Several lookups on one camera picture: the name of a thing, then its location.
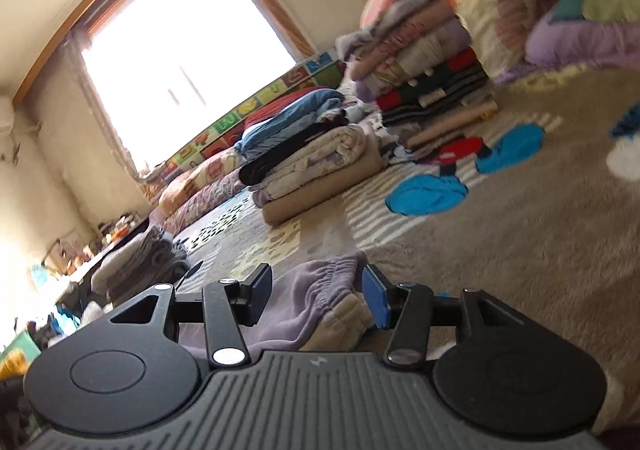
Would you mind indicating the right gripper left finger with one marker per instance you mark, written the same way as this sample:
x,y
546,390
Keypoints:
x,y
222,307

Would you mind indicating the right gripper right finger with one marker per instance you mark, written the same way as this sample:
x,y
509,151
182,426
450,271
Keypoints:
x,y
408,310

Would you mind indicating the purple and cream pants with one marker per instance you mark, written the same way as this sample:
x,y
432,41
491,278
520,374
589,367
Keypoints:
x,y
316,306

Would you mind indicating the grey folded clothes stack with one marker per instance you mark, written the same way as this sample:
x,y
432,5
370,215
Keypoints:
x,y
147,259

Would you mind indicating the colourful folded clothes stack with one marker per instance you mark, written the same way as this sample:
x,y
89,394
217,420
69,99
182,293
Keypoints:
x,y
415,63

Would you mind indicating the pink purple long quilt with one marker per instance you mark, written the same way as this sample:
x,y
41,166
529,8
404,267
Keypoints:
x,y
203,201

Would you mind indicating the beige folded blanket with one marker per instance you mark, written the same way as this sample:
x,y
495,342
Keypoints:
x,y
324,188

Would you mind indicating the cartoon print pillow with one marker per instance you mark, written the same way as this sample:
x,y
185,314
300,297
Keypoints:
x,y
186,185

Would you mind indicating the black folded garment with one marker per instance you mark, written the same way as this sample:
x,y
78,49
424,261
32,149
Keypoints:
x,y
264,157

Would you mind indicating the black desk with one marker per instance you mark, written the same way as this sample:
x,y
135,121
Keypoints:
x,y
78,293

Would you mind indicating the Mickey Mouse brown blanket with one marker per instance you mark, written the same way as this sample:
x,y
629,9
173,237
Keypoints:
x,y
556,236

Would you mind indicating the floral white folded blanket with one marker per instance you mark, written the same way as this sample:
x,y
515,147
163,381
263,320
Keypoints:
x,y
324,155

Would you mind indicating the green plastic bin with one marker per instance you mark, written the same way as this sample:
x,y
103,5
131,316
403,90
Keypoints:
x,y
23,342

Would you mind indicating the red folded blanket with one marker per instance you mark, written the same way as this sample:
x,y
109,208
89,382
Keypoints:
x,y
270,110

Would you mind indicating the blue folded quilt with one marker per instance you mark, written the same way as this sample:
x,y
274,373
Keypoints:
x,y
308,106

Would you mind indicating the yellow folded garment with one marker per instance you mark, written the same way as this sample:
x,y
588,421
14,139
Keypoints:
x,y
14,365

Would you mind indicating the colourful alphabet foam mat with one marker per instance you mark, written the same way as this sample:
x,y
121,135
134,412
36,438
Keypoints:
x,y
323,69

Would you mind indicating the white cream quilt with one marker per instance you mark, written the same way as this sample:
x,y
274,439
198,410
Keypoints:
x,y
499,30

